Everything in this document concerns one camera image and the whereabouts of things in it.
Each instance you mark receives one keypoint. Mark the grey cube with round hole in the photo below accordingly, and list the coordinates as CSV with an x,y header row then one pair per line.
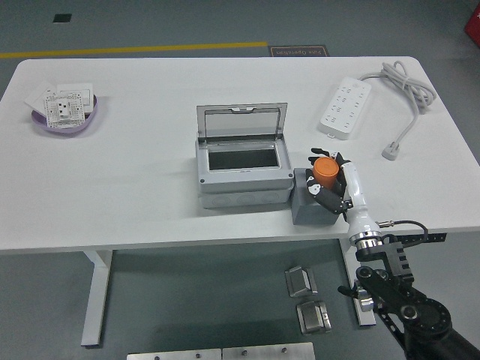
x,y
311,215

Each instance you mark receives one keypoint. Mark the white switch plate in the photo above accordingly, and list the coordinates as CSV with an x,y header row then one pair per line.
x,y
88,99

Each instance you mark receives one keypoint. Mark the large metal floor block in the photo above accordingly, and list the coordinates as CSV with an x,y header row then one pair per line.
x,y
311,318

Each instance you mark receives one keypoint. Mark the dark floor sign with text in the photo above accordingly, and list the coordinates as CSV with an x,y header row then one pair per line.
x,y
298,51

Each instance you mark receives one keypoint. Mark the red object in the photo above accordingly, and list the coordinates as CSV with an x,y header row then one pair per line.
x,y
474,24

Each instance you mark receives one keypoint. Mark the white power strip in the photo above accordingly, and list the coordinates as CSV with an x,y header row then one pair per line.
x,y
345,107

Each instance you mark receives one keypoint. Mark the grey junction box clear lid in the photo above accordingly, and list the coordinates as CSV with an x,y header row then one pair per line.
x,y
243,183

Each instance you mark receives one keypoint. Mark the small metal floor block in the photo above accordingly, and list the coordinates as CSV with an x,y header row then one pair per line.
x,y
300,283

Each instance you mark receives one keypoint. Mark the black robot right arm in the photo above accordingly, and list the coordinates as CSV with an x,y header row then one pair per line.
x,y
416,311

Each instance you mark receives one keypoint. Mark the white printed socket panel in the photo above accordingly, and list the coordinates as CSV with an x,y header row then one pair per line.
x,y
62,108

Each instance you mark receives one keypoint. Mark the robot right hand white black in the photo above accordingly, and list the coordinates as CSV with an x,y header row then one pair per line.
x,y
358,198

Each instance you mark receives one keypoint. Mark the orange cylinder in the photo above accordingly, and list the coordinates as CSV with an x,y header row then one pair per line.
x,y
325,168

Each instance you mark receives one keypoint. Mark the purple bowl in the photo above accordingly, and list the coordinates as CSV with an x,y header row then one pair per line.
x,y
88,120

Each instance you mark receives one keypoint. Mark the white table leg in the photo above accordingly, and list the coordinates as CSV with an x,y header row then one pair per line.
x,y
95,300
347,258

